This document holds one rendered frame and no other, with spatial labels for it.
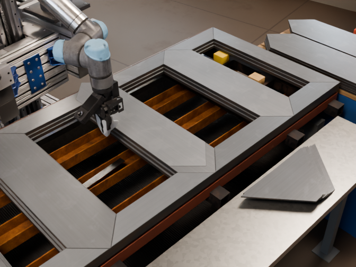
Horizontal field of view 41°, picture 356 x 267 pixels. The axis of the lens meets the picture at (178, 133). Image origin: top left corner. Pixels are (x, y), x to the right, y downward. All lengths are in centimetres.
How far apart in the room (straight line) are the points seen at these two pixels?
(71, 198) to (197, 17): 325
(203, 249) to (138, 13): 346
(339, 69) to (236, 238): 100
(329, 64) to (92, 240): 134
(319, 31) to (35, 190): 160
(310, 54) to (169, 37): 213
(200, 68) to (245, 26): 232
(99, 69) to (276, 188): 72
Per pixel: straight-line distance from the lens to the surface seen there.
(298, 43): 240
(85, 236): 146
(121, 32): 438
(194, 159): 165
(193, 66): 215
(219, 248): 153
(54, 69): 238
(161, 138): 174
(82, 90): 205
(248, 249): 153
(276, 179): 170
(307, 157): 182
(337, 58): 231
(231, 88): 201
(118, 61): 393
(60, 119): 193
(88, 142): 204
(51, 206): 156
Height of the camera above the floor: 197
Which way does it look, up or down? 39 degrees down
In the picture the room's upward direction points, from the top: 2 degrees counter-clockwise
